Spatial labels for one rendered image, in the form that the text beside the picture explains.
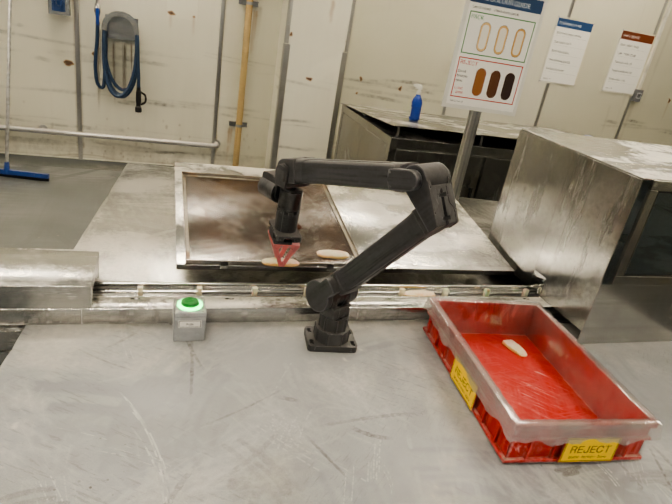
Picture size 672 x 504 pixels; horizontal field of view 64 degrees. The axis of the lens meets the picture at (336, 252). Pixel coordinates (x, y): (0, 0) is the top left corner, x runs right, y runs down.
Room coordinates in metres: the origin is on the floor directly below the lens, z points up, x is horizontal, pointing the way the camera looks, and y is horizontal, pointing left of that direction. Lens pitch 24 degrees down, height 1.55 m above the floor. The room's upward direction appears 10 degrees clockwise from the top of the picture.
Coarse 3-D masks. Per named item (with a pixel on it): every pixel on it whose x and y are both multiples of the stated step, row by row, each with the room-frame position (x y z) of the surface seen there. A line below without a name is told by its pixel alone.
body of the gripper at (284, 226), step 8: (280, 216) 1.24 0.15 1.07; (288, 216) 1.23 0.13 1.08; (296, 216) 1.25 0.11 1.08; (272, 224) 1.27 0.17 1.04; (280, 224) 1.24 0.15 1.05; (288, 224) 1.24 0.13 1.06; (296, 224) 1.25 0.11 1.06; (280, 232) 1.23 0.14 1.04; (288, 232) 1.24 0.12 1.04; (296, 232) 1.25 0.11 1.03; (280, 240) 1.21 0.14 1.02; (296, 240) 1.22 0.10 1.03
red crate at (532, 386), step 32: (448, 352) 1.11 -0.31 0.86; (480, 352) 1.19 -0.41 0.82; (512, 352) 1.21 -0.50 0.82; (512, 384) 1.07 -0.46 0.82; (544, 384) 1.09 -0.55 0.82; (480, 416) 0.92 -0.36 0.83; (544, 416) 0.97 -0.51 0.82; (576, 416) 0.99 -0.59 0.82; (512, 448) 0.81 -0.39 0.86; (544, 448) 0.83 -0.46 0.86
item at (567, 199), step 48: (528, 144) 1.76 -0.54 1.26; (576, 144) 1.67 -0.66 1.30; (624, 144) 1.86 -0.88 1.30; (528, 192) 1.69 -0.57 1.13; (576, 192) 1.51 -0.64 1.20; (624, 192) 1.36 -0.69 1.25; (528, 240) 1.62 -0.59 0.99; (576, 240) 1.45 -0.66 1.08; (624, 240) 1.94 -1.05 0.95; (576, 288) 1.39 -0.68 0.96; (624, 288) 1.35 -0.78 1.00; (624, 336) 1.38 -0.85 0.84
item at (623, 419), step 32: (448, 320) 1.14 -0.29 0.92; (480, 320) 1.27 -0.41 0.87; (512, 320) 1.30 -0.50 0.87; (544, 320) 1.26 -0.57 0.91; (544, 352) 1.22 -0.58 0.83; (576, 352) 1.12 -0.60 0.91; (480, 384) 0.93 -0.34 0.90; (576, 384) 1.09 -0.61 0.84; (608, 384) 1.01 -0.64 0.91; (512, 416) 0.82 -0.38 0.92; (608, 416) 0.97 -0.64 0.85; (640, 416) 0.91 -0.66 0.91
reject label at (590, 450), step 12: (456, 360) 1.05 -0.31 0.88; (456, 372) 1.03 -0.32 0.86; (456, 384) 1.02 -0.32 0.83; (468, 384) 0.97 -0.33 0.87; (468, 396) 0.96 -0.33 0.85; (576, 444) 0.83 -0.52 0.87; (588, 444) 0.84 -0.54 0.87; (600, 444) 0.85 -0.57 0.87; (612, 444) 0.86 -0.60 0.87; (564, 456) 0.83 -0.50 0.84; (576, 456) 0.84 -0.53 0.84; (588, 456) 0.85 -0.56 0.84; (600, 456) 0.85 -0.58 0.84; (612, 456) 0.86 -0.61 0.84
